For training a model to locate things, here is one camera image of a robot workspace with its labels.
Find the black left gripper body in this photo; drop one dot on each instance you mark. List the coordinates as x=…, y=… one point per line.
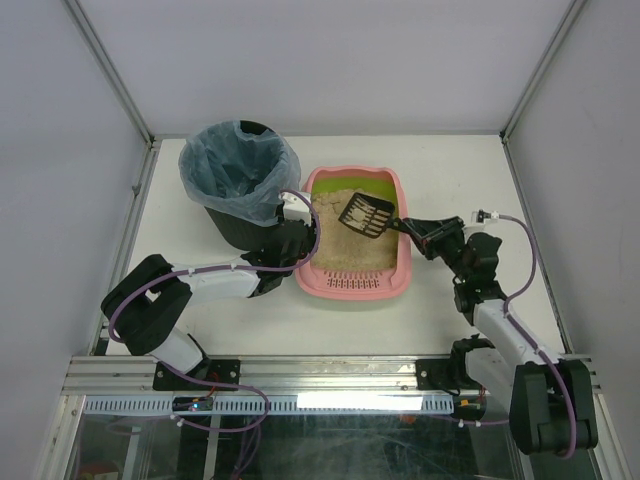
x=293, y=239

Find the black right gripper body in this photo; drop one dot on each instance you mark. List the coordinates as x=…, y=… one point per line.
x=439, y=235

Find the black trash bin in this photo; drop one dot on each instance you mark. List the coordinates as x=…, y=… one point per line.
x=240, y=225

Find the black slotted litter scoop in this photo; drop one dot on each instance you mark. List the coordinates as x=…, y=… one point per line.
x=369, y=216

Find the pink green litter box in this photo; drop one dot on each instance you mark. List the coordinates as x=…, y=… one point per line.
x=362, y=284

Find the blue plastic bin liner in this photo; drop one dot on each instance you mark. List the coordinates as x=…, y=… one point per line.
x=193, y=167

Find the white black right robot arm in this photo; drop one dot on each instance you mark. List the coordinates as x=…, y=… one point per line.
x=547, y=397

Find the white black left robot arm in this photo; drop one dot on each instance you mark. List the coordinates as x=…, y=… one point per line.
x=144, y=308

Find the beige cat litter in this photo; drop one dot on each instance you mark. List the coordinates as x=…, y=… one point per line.
x=342, y=249

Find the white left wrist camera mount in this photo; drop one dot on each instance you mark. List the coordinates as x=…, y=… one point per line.
x=295, y=207

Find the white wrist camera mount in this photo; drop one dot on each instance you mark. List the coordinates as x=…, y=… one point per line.
x=481, y=218
x=295, y=207

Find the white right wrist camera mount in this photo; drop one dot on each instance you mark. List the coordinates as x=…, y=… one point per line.
x=481, y=218

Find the white slotted cable duct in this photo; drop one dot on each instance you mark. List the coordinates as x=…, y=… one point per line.
x=308, y=403

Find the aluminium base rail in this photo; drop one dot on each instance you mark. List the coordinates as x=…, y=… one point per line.
x=274, y=375

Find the right aluminium frame post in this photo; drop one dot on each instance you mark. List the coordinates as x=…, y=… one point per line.
x=556, y=41

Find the aluminium frame post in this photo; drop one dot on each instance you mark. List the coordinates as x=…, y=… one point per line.
x=91, y=38
x=556, y=41

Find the left aluminium frame post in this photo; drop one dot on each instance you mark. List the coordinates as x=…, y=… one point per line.
x=91, y=38

